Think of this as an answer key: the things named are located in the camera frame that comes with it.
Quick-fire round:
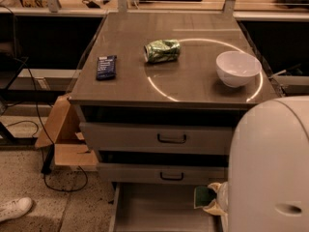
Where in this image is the dark blue snack bar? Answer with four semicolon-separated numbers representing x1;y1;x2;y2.
96;55;117;80

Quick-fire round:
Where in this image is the black middle drawer handle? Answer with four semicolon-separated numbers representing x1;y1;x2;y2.
159;172;184;182

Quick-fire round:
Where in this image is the white sneaker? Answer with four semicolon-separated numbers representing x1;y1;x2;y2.
0;197;33;222

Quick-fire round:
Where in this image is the top grey drawer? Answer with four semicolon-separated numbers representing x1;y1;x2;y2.
80;122;233;155

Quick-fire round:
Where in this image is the brown cardboard box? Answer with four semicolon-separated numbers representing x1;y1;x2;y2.
35;95;98;174

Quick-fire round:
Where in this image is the black top drawer handle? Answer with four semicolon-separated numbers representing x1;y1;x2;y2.
156;133;187;144

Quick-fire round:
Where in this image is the open bottom grey drawer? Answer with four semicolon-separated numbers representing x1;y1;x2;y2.
108;183;228;232

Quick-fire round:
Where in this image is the black floor cable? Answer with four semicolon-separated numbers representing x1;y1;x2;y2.
0;56;89;193

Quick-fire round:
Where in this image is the green yellow sponge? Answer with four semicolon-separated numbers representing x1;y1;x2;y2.
194;186;216;209

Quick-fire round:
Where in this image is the grey drawer cabinet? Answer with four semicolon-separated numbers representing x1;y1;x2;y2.
70;13;278;171

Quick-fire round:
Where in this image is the white bowl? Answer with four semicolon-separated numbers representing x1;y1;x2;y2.
215;51;262;88

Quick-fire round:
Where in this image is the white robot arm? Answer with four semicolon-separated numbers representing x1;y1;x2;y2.
217;96;309;232

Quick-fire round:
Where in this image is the middle grey drawer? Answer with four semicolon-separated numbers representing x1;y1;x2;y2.
97;163;228;185

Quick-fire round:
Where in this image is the black drawer handle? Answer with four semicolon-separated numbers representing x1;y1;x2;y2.
156;133;187;144
159;172;184;182

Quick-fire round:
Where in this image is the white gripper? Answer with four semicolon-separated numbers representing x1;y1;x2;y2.
203;182;229;216

